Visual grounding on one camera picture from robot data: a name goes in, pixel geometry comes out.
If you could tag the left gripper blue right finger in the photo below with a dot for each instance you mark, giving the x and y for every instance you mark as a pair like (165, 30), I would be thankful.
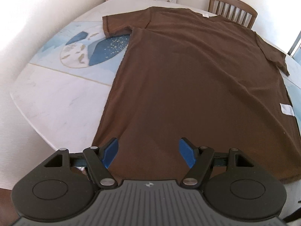
(199, 161)

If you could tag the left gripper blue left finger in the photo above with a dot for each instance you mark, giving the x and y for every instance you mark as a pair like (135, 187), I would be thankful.
(98, 160)

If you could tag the brown t-shirt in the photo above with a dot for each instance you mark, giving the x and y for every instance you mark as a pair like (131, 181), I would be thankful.
(210, 80)

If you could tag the brown wooden chair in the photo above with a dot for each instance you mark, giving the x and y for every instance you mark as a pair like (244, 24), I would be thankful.
(234, 10)

